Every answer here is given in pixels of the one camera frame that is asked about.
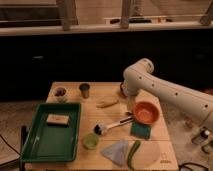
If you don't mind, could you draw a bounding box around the yellow banana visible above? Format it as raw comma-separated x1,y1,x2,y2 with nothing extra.
96,97,118,108

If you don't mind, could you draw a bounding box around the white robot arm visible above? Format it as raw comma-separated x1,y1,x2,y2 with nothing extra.
122,58,213,131

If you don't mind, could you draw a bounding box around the green plastic cup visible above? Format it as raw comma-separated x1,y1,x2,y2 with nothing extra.
83,133,99,149

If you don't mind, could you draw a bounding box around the teal green sponge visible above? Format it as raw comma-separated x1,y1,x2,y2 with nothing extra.
130,121,151,139

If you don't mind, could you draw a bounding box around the green plastic tray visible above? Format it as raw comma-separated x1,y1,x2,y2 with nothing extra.
21,103,81,163

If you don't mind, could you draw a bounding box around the orange bowl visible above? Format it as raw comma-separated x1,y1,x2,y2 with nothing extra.
133,101,160,125

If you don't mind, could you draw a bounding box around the grey metal cup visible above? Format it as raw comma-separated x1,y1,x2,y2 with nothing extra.
79,83,90,99

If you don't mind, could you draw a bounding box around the blue-grey folded cloth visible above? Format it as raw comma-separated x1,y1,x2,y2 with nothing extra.
100,140,129,166

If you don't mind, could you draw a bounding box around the white cup with dark contents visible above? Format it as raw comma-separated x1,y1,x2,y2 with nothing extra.
53,87,67,103

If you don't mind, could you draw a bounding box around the dark brown bowl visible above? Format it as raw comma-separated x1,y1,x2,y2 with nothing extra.
120,82,126,98

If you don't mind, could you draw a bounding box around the white-handled black brush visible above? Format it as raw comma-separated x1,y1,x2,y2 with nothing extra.
94,116,133,135

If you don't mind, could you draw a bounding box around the green chili pepper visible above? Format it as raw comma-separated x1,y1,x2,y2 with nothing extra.
127,140,141,171

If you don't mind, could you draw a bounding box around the dark bottle with white cap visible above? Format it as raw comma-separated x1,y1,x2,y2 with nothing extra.
192,130,210,145

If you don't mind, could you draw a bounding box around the tan sponge block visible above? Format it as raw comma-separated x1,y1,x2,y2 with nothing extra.
46,114,69,125

